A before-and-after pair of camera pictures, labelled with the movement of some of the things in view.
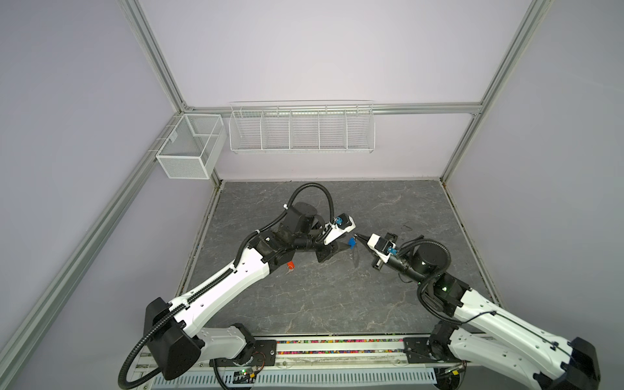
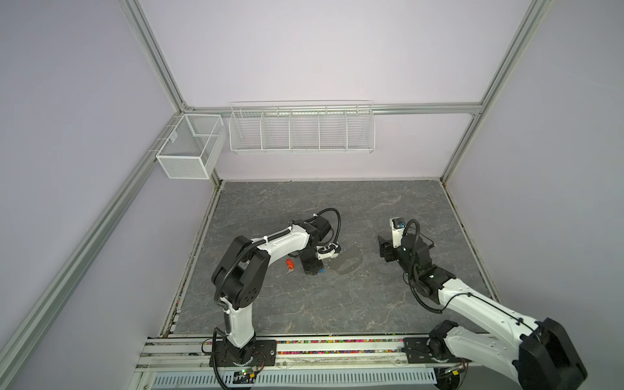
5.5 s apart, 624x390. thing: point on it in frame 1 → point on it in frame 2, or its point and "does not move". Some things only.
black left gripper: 329,250 → 312,268
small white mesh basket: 191,150 does not move
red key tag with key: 291,265 does not move
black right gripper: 379,262 → 387,249
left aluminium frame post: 136,14 does not move
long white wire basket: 301,126 does not move
